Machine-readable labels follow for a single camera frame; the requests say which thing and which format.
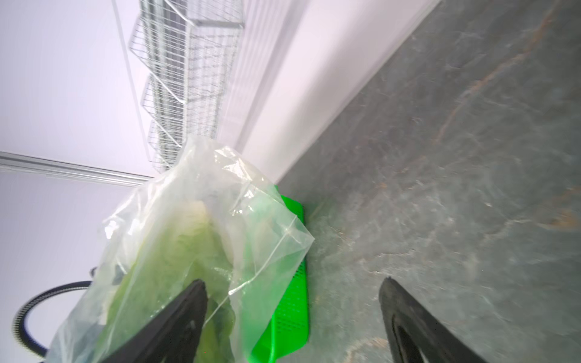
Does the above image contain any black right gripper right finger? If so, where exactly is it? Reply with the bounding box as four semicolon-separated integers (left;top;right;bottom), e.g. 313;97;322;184
378;277;485;363

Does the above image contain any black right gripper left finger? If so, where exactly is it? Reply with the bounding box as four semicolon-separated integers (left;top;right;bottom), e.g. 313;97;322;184
104;279;208;362

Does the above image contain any cabbage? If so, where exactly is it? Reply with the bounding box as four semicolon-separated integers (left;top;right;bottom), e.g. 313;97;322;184
94;201;235;362

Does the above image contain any zip-top bag with label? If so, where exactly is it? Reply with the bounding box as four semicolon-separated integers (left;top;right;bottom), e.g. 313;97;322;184
46;136;314;362

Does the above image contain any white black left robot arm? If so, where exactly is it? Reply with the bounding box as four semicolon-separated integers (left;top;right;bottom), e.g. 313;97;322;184
11;266;98;362

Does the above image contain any green plastic perforated basket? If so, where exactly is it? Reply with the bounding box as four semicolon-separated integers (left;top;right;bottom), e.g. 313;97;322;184
247;185;310;363

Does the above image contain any long white wire shelf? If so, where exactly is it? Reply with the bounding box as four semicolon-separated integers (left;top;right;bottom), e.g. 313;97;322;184
130;1;245;172

